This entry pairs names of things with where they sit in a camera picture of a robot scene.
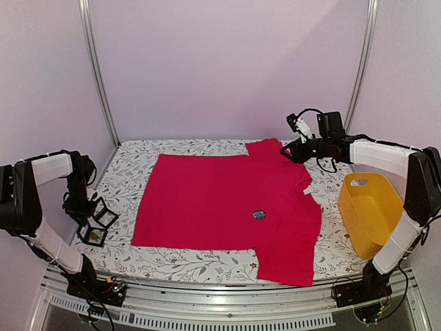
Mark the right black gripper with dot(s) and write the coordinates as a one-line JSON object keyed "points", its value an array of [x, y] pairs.
{"points": [[298, 156]]}

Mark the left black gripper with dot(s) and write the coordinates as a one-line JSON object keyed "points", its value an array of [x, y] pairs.
{"points": [[82, 214]]}

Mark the brooch box with blue brooch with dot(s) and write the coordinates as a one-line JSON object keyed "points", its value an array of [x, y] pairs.
{"points": [[102, 215]]}

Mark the brooch box with orange brooch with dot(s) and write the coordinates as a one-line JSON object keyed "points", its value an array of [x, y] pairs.
{"points": [[83, 234]]}

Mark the red polo shirt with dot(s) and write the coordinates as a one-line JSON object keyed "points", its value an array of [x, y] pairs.
{"points": [[206, 203]]}

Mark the round blue painted brooch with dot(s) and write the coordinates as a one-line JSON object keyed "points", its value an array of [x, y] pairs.
{"points": [[259, 214]]}

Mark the round orange painted brooch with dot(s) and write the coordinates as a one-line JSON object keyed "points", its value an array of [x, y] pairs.
{"points": [[95, 236]]}

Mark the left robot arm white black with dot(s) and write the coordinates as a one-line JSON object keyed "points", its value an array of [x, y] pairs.
{"points": [[22, 214]]}

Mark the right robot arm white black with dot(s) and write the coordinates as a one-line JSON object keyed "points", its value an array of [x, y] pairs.
{"points": [[415, 175]]}

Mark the white shirt neck label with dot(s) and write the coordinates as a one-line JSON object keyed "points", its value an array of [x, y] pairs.
{"points": [[308, 190]]}

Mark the floral patterned table mat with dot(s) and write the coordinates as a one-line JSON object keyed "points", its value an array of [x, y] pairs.
{"points": [[122, 187]]}

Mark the yellow plastic basket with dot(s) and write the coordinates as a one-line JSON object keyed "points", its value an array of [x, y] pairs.
{"points": [[371, 209]]}

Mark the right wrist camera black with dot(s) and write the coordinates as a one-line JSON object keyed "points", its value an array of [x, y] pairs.
{"points": [[330, 125]]}

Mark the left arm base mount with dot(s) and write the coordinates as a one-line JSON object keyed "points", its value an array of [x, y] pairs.
{"points": [[108, 292]]}

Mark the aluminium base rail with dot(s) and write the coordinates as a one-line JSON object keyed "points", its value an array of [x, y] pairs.
{"points": [[167, 305]]}

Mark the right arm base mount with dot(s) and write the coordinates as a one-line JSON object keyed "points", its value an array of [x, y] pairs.
{"points": [[346, 292]]}

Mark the right aluminium frame post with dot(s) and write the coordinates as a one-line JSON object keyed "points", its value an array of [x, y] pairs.
{"points": [[366, 45]]}

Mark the aluminium frame post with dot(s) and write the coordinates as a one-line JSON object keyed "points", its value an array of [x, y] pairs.
{"points": [[366, 45], [90, 43]]}

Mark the left aluminium frame post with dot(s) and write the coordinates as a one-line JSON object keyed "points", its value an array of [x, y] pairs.
{"points": [[90, 43]]}

